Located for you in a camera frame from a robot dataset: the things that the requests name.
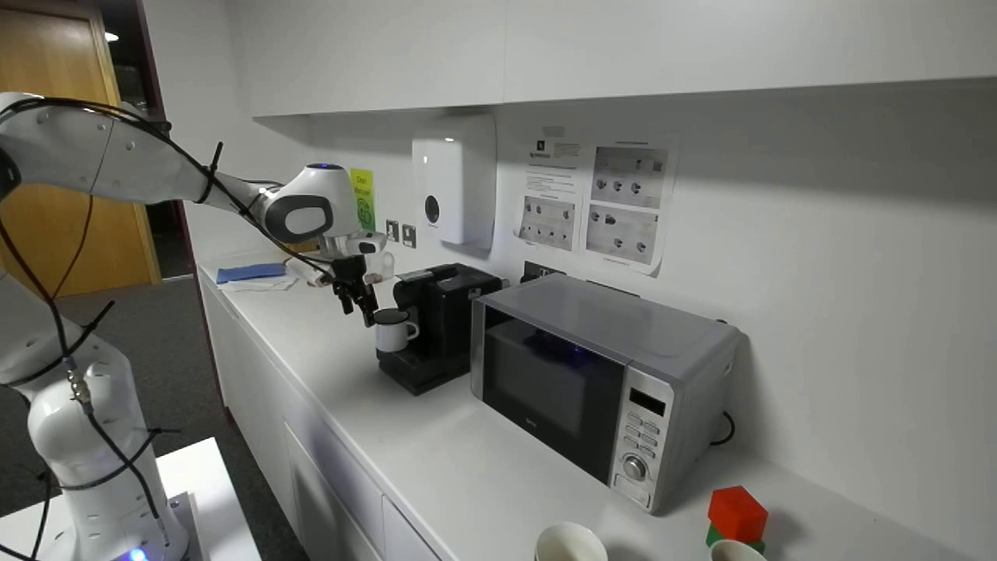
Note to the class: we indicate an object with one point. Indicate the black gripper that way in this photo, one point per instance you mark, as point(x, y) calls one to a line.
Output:
point(354, 279)

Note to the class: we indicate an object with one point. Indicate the white enamel cup blue rim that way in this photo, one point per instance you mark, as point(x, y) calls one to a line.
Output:
point(394, 333)

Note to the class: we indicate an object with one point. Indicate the black coffee maker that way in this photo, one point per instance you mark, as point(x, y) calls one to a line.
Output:
point(453, 322)

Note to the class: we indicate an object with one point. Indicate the white rounded cup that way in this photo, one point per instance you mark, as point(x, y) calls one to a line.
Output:
point(569, 544)

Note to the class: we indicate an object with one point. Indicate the flat blue cloth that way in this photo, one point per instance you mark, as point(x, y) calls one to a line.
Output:
point(249, 273)

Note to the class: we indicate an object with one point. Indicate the white base cabinet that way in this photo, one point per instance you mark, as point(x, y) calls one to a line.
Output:
point(268, 414)

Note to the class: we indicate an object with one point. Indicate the instruction poster with text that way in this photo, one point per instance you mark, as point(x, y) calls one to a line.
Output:
point(548, 197)

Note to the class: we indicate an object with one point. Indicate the silver microwave oven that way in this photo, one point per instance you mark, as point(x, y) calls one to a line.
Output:
point(580, 385)

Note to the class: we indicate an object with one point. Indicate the white robot mounting table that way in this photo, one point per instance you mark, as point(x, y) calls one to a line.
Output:
point(212, 498)

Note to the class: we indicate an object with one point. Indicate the wooden door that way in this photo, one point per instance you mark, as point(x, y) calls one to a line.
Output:
point(63, 238)

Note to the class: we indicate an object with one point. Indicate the green block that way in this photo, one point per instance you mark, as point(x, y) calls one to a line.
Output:
point(716, 537)

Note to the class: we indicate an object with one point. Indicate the red block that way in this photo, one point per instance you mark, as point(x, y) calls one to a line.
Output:
point(738, 511)

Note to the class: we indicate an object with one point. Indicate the white bowl edge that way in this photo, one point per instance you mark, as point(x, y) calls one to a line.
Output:
point(738, 551)

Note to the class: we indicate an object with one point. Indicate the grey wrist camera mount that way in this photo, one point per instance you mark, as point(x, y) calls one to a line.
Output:
point(375, 255)

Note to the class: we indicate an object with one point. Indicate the yellow wall note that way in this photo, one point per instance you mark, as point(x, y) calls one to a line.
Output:
point(363, 197)

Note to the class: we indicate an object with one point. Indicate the white wall dispenser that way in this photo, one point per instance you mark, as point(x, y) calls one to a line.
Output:
point(438, 187)

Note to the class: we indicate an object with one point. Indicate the white wall cabinet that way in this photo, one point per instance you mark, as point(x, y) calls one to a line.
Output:
point(624, 46)

